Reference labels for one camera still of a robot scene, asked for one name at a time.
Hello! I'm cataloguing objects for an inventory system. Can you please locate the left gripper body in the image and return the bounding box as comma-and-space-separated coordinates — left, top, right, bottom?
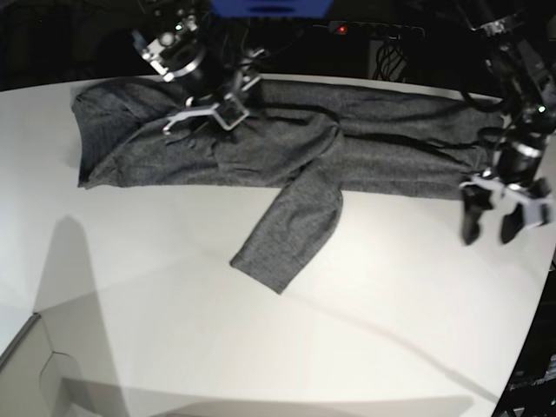
484, 43, 555, 189

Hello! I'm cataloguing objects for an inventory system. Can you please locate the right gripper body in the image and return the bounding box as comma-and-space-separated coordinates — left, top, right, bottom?
132, 15, 261, 107

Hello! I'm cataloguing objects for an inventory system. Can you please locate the grey t-shirt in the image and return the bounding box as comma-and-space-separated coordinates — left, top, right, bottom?
71, 79, 502, 293

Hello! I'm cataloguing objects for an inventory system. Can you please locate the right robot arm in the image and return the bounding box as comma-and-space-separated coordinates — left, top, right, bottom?
132, 1, 261, 103

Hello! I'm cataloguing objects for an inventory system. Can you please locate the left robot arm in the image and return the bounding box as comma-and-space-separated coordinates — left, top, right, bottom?
457, 1, 555, 245

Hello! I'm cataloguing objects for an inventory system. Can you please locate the blue box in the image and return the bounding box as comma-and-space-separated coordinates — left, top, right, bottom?
210, 0, 333, 18

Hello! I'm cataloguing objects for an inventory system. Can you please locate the black power strip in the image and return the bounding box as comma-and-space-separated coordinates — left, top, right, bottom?
327, 20, 426, 40

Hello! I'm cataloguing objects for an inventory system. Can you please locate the grey cardboard box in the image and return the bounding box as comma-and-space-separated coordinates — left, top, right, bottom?
0, 313, 131, 417

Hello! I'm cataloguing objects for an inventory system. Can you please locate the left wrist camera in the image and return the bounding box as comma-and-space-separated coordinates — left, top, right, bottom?
523, 199, 548, 228

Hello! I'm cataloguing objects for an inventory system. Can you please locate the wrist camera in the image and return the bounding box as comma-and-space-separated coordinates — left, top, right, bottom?
523, 199, 548, 228
214, 98, 249, 131

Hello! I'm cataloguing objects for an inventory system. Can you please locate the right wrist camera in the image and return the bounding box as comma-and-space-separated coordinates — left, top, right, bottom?
214, 98, 249, 131

